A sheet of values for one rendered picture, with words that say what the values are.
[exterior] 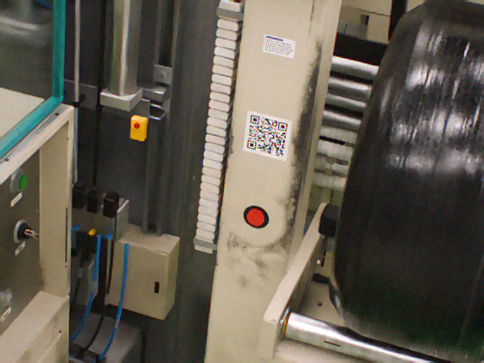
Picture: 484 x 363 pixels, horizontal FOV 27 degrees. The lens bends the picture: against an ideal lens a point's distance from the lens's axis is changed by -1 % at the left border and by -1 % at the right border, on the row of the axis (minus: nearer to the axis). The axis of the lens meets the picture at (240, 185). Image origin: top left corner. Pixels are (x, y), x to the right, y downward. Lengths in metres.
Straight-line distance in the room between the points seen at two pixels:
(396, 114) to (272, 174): 0.32
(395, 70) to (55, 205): 0.60
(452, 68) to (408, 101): 0.08
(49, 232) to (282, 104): 0.44
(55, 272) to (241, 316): 0.35
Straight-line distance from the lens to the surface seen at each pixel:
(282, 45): 1.61
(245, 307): 1.88
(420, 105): 1.47
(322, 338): 1.77
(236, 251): 1.81
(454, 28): 1.57
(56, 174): 1.68
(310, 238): 1.93
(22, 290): 1.75
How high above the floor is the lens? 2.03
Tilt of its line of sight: 32 degrees down
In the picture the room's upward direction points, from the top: 7 degrees clockwise
